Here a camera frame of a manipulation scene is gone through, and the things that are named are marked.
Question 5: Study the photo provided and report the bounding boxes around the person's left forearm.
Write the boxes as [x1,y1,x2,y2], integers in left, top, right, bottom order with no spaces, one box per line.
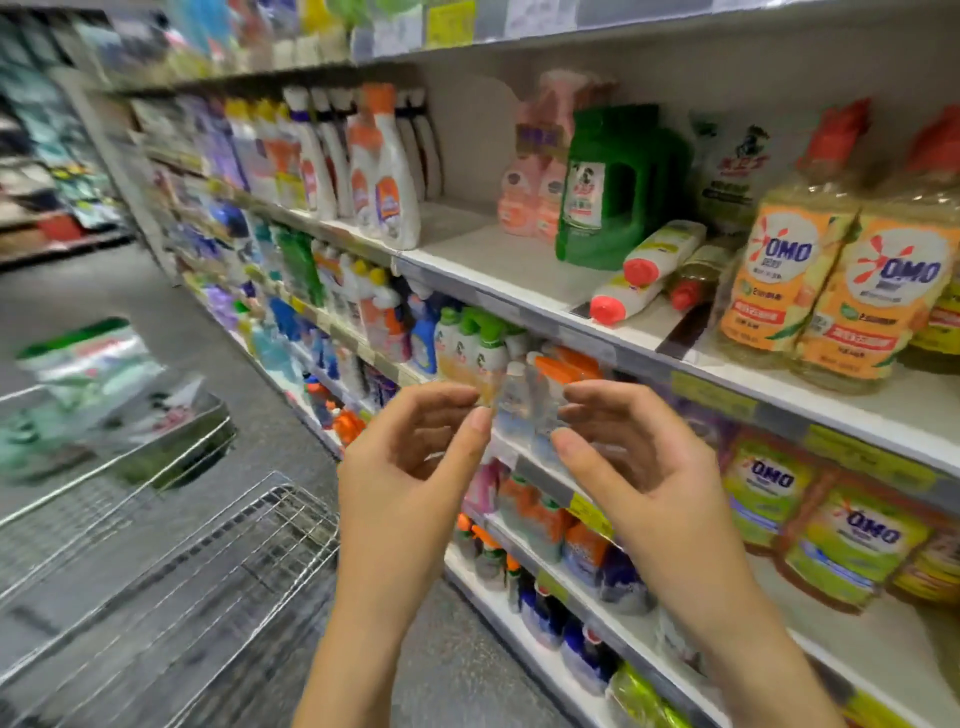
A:
[292,600,440,728]

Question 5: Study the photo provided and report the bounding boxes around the cluster of blue cleaner bottles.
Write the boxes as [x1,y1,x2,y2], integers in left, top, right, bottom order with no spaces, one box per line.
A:
[514,582,620,695]

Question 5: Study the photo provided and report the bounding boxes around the cluster of orange trigger sprayers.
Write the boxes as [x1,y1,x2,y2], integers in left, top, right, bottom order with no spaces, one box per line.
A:
[304,382,371,449]

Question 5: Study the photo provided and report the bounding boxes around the white green-print cleaner pouch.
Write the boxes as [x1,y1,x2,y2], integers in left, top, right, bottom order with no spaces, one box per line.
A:
[693,112,822,237]

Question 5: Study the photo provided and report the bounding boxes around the yellow-capped pink-label cleaner bottle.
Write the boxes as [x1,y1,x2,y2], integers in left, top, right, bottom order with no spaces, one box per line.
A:
[364,267,411,363]

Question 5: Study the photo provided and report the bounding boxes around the person's left hand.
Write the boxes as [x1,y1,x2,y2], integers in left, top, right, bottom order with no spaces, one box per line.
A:
[333,382,497,632]

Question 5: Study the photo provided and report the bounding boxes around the yellow price tag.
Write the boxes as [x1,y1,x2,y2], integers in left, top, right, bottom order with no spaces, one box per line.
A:
[802,423,941,495]
[669,370,761,423]
[426,0,480,48]
[568,490,615,540]

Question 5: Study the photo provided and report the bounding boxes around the cluster of green cleaner bottles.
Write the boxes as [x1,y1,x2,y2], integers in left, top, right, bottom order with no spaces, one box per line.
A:
[274,225,326,309]

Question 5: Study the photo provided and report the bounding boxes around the person's right hand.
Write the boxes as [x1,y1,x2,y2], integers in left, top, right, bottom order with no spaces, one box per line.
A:
[550,379,759,632]

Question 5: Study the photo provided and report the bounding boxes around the green capped cleaner bottle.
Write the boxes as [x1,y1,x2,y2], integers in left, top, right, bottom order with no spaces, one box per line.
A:
[556,103,680,273]

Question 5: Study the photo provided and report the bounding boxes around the row of white green-capped bottles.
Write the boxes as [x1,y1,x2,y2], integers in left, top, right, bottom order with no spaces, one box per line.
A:
[435,307,515,402]

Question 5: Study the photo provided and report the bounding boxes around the distant store shelving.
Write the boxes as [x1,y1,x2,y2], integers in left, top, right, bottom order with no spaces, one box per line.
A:
[0,15,137,272]

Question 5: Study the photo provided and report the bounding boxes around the row of purple cleaner bottles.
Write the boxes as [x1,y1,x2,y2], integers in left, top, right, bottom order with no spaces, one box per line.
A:
[183,94,249,192]

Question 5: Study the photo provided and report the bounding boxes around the row of yellow red-capped bottles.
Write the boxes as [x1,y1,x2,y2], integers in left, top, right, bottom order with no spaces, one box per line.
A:
[720,97,960,395]

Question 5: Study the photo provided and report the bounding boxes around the row of yellow-capped cleaner bottles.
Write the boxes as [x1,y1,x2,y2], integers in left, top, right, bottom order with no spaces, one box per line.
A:
[225,97,305,207]

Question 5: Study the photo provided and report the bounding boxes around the large green white cleaner pouch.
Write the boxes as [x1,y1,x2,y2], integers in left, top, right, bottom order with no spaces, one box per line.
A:
[15,318,167,437]
[82,375,230,489]

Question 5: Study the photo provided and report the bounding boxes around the person's right forearm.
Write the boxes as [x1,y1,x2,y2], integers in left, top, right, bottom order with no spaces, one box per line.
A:
[693,592,849,728]

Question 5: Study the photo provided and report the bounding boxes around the grey shopping cart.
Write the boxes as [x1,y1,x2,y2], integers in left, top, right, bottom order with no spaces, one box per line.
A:
[0,382,344,728]

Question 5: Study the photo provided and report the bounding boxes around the pink twin spray bottle pack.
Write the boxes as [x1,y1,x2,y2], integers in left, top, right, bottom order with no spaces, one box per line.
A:
[498,70,602,242]

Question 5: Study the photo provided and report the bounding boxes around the white orange-trigger spray bottle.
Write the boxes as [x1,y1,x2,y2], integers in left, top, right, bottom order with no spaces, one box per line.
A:
[360,82,426,252]
[346,124,381,234]

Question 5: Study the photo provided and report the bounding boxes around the row of lime green packets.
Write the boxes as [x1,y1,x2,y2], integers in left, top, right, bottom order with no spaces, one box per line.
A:
[607,667,695,728]

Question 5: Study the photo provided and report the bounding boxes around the red green-label detergent pouch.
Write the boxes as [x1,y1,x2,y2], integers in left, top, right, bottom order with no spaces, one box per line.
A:
[723,432,821,555]
[777,474,941,615]

